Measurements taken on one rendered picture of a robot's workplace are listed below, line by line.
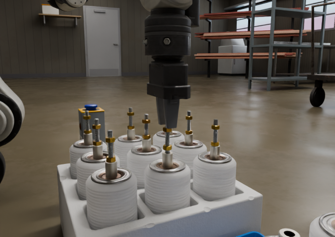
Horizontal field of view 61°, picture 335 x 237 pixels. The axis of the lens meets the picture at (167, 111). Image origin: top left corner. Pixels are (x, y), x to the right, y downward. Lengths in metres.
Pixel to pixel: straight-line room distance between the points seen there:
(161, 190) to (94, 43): 9.05
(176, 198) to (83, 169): 0.21
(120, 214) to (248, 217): 0.28
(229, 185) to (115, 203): 0.25
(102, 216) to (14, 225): 0.47
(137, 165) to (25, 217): 0.46
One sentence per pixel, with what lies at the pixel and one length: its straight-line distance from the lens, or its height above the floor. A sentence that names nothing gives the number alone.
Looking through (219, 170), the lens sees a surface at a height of 0.24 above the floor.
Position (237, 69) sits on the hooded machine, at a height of 0.21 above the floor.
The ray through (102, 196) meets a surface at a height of 0.23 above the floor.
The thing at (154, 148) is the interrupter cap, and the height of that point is 0.25.
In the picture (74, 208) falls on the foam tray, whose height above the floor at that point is 0.18.
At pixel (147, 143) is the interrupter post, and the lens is 0.69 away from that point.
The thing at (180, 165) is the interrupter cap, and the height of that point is 0.25.
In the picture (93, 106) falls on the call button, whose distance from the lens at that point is 0.92.
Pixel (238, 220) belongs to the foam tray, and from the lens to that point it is 0.66.
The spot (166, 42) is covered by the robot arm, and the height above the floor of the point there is 0.50.
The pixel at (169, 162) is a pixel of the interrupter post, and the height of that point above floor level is 0.26.
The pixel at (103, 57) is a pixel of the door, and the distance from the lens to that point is 9.56.
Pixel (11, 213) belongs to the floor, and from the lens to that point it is 1.05.
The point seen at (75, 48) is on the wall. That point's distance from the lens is 9.49.
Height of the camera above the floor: 0.46
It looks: 10 degrees down
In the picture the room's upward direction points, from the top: straight up
